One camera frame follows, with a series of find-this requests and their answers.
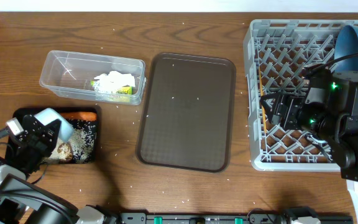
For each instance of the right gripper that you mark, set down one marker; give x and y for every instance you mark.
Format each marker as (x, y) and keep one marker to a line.
(284, 109)

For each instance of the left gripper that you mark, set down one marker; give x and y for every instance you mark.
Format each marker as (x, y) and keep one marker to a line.
(38, 134)

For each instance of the brown food scrap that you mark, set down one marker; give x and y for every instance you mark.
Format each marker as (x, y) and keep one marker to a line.
(65, 153)

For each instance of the orange carrot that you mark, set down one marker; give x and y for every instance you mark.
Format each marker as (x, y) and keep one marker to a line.
(80, 115)

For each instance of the blue plate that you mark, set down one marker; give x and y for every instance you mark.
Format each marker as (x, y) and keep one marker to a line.
(347, 44)

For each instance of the white tissue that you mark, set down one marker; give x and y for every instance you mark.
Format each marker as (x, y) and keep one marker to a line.
(112, 82)

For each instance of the green snack wrapper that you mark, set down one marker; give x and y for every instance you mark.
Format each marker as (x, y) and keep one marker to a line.
(124, 90)

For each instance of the light blue cup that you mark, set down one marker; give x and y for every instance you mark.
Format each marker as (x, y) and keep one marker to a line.
(314, 139)

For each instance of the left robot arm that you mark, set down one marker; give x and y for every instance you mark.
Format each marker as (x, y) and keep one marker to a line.
(17, 194)

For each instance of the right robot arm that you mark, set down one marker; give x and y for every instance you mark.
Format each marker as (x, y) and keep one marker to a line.
(329, 112)

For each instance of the grey dishwasher rack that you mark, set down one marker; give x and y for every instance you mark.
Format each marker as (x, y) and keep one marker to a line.
(275, 51)

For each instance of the black tray bin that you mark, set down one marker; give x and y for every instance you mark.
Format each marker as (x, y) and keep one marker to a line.
(64, 110)

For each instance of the white spilled rice pile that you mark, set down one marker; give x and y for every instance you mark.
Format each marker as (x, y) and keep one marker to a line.
(82, 143)

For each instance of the brown serving tray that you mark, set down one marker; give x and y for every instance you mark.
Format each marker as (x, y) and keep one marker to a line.
(188, 113)

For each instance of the clear plastic bin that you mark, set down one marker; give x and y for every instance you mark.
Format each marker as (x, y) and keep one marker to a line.
(69, 75)

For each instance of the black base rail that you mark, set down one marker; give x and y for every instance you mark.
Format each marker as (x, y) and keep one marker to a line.
(298, 215)

